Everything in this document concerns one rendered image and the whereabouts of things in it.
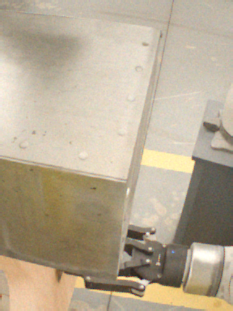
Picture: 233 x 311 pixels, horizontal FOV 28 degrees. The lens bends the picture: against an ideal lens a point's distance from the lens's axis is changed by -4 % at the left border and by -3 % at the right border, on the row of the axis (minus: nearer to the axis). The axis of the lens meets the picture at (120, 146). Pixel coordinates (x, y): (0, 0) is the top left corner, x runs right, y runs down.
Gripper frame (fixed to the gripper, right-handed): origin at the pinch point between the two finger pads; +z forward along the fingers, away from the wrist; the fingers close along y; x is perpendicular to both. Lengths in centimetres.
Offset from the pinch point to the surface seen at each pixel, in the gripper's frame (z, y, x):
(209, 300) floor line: -43, 56, -100
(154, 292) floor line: -20, 56, -100
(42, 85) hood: -4.0, -18.9, 45.3
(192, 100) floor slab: -24, 174, -86
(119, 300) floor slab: -6, 50, -100
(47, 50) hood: -3.0, -14.7, 45.8
